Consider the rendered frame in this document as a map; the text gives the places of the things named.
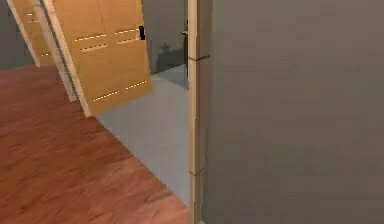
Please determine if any light wooden room door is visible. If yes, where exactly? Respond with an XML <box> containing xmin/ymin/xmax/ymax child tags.
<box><xmin>12</xmin><ymin>0</ymin><xmax>54</xmax><ymax>67</ymax></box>
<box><xmin>51</xmin><ymin>0</ymin><xmax>153</xmax><ymax>116</ymax></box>

